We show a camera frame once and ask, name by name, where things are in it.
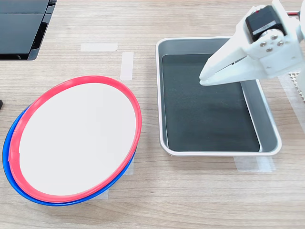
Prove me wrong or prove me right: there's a black tray mat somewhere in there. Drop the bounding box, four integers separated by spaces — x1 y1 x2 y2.
161 53 261 153

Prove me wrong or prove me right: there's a steel rectangular tray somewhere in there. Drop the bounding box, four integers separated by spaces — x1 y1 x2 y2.
155 37 283 157

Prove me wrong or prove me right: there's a pale perforated base plate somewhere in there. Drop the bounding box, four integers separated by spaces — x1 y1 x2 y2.
287 71 305 102

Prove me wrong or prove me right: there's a blue-rimmed white round plate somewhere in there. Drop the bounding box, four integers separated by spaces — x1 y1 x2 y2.
1 104 138 208

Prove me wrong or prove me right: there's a black glossy device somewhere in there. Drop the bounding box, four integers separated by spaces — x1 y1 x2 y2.
0 0 58 62

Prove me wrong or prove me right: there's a red-rimmed white round plate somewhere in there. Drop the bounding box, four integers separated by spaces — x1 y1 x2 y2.
8 75 142 204

